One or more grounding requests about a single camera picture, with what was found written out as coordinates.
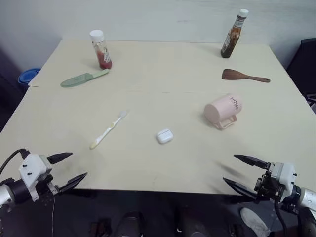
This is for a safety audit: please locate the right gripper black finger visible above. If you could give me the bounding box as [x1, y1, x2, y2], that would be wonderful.
[233, 154, 269, 170]
[222, 177, 258, 198]

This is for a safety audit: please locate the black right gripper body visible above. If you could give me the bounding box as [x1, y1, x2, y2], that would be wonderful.
[253, 162, 285, 201]

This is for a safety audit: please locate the brown wooden spatula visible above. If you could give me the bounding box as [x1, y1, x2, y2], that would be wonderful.
[221, 68, 271, 83]

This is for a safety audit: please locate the brown sauce bottle white cap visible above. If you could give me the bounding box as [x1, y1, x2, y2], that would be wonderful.
[220, 8, 249, 59]

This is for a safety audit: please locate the blue plastic basin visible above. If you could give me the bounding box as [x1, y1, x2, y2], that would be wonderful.
[17, 68, 41, 86]

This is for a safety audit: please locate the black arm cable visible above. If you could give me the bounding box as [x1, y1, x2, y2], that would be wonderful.
[273, 197, 290, 237]
[0, 148, 31, 174]

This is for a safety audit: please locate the pink cup with HOME print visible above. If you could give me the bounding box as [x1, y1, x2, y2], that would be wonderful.
[203, 93, 245, 130]

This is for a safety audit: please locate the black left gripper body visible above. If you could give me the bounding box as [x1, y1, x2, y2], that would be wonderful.
[36, 156, 62, 196]

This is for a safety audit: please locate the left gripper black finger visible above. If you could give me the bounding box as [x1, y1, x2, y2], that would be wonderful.
[58, 172, 88, 195]
[47, 152, 74, 165]

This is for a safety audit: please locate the thin white thread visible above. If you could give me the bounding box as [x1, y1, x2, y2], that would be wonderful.
[51, 194, 55, 237]

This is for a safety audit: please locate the pale green plastic knife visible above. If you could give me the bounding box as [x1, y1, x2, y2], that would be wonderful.
[60, 68, 110, 88]

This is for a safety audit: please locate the clear jar with red sauce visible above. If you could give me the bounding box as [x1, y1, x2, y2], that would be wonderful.
[89, 29, 114, 70]

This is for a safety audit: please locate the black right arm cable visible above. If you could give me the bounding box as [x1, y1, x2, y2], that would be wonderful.
[273, 197, 290, 237]

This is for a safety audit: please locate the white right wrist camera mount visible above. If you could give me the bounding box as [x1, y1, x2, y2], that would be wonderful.
[267, 161, 297, 192]

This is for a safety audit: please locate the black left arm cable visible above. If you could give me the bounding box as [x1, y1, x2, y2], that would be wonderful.
[0, 148, 31, 174]

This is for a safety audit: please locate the white and yellow toothbrush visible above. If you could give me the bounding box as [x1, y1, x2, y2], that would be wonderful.
[89, 110, 128, 150]

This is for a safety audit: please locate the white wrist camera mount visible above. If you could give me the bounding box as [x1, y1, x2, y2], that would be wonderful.
[267, 161, 297, 192]
[19, 154, 53, 201]

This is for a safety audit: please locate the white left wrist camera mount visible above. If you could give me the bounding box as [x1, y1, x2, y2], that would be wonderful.
[19, 154, 53, 201]

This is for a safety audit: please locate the white earbuds case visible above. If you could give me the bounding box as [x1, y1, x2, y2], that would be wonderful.
[156, 129, 174, 144]

